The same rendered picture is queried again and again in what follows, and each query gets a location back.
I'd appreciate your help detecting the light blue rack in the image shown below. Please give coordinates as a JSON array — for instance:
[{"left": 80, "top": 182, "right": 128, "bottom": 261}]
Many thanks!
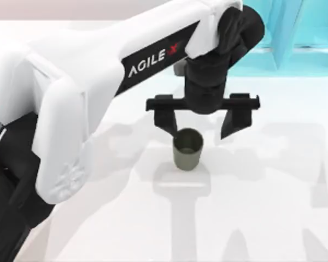
[{"left": 244, "top": 0, "right": 328, "bottom": 72}]

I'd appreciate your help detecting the grey-green cup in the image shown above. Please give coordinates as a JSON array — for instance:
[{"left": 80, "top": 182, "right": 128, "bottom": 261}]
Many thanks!
[{"left": 172, "top": 128, "right": 204, "bottom": 172}]

